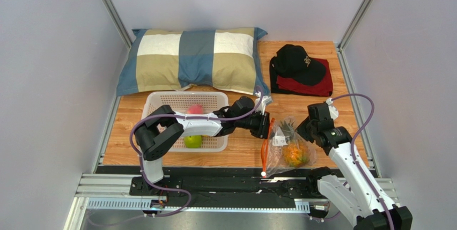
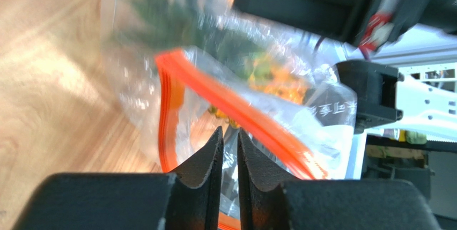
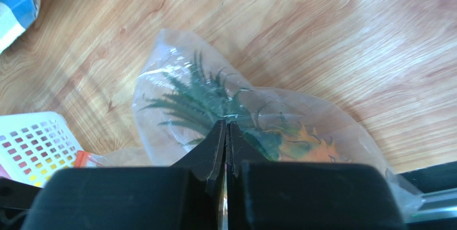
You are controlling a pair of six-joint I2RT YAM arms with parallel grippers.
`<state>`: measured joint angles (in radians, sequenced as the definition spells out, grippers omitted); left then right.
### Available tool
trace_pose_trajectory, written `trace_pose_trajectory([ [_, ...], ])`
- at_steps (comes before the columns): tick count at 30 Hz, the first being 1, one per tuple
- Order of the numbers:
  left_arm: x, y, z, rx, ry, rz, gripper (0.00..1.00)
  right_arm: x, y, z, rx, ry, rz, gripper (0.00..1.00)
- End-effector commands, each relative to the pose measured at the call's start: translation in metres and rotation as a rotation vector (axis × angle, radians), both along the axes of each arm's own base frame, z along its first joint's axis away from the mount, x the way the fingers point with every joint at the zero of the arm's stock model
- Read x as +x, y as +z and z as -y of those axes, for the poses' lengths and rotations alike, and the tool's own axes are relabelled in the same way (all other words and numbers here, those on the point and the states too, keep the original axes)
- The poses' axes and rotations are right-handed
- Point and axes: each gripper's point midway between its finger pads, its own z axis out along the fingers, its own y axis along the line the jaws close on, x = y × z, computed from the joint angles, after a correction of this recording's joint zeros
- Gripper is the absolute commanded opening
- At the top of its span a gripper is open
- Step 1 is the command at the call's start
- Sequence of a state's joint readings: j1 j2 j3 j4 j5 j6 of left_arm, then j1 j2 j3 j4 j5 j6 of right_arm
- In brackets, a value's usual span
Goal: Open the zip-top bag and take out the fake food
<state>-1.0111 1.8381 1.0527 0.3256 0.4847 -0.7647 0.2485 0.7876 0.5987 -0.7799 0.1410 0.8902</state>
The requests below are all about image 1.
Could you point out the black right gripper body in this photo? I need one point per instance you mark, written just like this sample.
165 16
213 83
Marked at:
305 129

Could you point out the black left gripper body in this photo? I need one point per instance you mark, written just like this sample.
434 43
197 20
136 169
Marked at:
257 124

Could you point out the orange fake pineapple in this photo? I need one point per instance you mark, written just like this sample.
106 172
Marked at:
295 152

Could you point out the clear zip top bag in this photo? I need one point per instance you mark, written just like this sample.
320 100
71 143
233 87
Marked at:
271 151

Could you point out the pink fake peach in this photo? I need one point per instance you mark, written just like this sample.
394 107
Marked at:
195 109

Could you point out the green fake apple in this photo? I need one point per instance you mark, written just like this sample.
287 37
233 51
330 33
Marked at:
193 142

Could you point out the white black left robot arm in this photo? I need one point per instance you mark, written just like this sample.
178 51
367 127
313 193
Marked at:
153 136

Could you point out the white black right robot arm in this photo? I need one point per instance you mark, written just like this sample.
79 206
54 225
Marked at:
363 201

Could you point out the folded dark red cloth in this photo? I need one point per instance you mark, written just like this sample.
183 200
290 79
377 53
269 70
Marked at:
283 85

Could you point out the white perforated plastic basket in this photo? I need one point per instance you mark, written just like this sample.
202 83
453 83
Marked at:
181 101

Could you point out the black baseball cap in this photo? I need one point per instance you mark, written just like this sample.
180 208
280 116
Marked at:
293 62

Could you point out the checkered blue beige pillow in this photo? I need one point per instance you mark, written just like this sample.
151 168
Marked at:
225 59

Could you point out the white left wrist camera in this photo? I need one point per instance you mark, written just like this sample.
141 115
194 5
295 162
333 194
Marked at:
261 103

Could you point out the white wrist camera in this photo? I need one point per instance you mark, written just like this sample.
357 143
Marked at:
334 113
261 103

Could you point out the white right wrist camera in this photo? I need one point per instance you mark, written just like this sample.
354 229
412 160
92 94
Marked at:
334 113

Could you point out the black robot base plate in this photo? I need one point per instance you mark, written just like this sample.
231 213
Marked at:
230 187

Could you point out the aluminium frame rail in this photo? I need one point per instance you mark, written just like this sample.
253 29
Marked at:
101 191

